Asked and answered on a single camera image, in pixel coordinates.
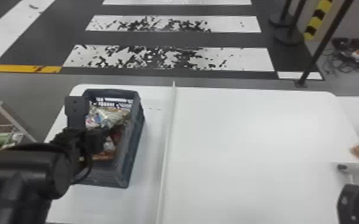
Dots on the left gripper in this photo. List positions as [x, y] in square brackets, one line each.
[96, 140]

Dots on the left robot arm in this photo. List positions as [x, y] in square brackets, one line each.
[26, 178]

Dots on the red snack packet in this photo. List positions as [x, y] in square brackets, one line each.
[109, 145]

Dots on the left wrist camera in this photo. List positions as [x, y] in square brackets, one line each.
[76, 111]

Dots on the black stand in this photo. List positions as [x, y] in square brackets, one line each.
[351, 203]

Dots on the blue basket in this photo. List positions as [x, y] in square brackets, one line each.
[126, 150]

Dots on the hand scanner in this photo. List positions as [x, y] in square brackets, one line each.
[355, 168]

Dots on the black post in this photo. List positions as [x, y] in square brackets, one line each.
[290, 34]
[281, 17]

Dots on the striped post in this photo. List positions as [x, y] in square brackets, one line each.
[317, 18]

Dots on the white snack packet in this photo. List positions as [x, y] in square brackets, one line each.
[110, 115]

